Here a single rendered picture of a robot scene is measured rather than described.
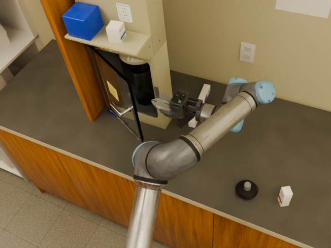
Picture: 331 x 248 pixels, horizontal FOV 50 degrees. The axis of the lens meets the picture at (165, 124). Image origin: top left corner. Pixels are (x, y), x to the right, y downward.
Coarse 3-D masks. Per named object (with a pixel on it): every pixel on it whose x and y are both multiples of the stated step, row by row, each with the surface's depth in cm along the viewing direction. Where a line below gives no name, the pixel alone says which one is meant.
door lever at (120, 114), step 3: (111, 102) 154; (111, 105) 153; (114, 105) 152; (114, 108) 151; (117, 108) 151; (129, 108) 150; (117, 111) 150; (120, 111) 150; (123, 111) 150; (126, 111) 150; (120, 114) 149; (123, 114) 150
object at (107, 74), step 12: (96, 60) 153; (108, 72) 147; (120, 84) 143; (108, 96) 169; (120, 96) 152; (120, 108) 163; (132, 108) 147; (120, 120) 175; (132, 120) 157; (132, 132) 168
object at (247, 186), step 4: (244, 180) 150; (248, 180) 151; (240, 184) 149; (244, 184) 146; (248, 184) 146; (252, 184) 149; (236, 188) 149; (240, 188) 148; (244, 188) 147; (248, 188) 146; (252, 188) 148; (256, 188) 148; (236, 192) 148; (240, 192) 147; (244, 192) 147; (248, 192) 147; (252, 192) 146; (256, 192) 147; (240, 196) 147; (244, 196) 146; (248, 196) 146; (252, 196) 146
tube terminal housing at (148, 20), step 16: (80, 0) 134; (96, 0) 131; (112, 0) 127; (128, 0) 124; (144, 0) 121; (160, 0) 130; (112, 16) 133; (144, 16) 126; (160, 16) 134; (144, 32) 132; (160, 32) 138; (96, 48) 152; (160, 48) 142; (160, 64) 147; (160, 80) 152; (160, 112) 166
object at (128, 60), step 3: (120, 57) 154; (123, 57) 152; (126, 57) 151; (129, 57) 150; (123, 60) 153; (126, 60) 152; (129, 60) 151; (132, 60) 150; (135, 60) 150; (138, 60) 150; (141, 60) 150; (129, 63) 152; (132, 63) 151; (135, 63) 151; (138, 63) 151; (141, 63) 151
